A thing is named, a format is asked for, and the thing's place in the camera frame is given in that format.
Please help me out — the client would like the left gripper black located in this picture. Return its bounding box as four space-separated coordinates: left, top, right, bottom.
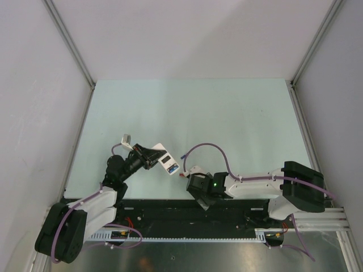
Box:
119 143 166 181

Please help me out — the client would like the white remote control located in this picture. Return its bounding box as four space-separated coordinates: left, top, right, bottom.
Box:
153 143 180 176

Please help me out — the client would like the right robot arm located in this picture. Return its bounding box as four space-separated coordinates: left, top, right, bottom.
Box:
184 161 327 227

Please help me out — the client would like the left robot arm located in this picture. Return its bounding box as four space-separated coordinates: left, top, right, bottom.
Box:
35 143 167 264

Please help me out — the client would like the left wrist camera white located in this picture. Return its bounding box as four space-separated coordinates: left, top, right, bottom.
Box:
121 134 133 151

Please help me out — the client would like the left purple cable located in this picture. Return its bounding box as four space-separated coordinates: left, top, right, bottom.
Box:
52 143 143 264

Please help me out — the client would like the purple cable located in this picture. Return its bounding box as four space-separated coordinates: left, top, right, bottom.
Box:
52 143 143 264
182 142 335 262

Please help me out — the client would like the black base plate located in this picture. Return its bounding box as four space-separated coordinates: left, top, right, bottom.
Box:
113 199 293 236

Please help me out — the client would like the grey slotted cable duct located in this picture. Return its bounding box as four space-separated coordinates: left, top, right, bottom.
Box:
86 227 284 243

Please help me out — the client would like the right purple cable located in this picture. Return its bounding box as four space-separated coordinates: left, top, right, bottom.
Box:
182 142 335 262

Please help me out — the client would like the right aluminium frame post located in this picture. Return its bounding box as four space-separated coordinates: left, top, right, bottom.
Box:
290 0 344 86

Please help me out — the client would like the aluminium frame post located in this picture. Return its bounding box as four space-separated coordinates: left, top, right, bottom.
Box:
290 0 344 86
41 0 96 88

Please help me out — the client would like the left aluminium frame post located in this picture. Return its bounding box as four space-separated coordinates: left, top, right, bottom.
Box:
41 0 96 88

